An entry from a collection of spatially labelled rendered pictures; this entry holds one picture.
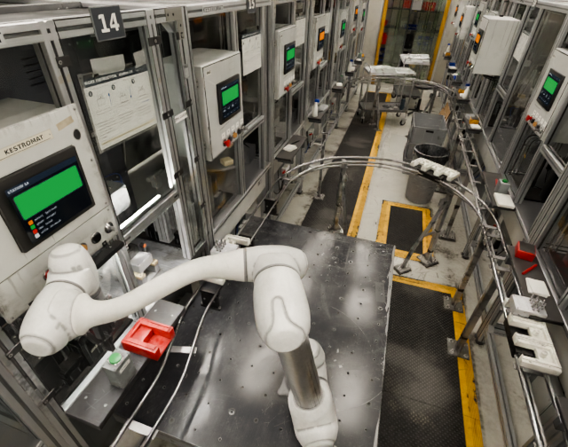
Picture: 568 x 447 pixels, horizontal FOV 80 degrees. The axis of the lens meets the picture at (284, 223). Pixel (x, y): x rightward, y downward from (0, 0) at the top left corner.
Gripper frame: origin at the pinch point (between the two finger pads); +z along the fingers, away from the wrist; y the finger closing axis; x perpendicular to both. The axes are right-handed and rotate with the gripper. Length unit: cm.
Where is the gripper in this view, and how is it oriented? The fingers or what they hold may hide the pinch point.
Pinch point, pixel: (107, 343)
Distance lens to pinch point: 134.5
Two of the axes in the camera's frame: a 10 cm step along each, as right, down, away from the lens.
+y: -3.1, 5.5, -7.7
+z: -0.2, 8.1, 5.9
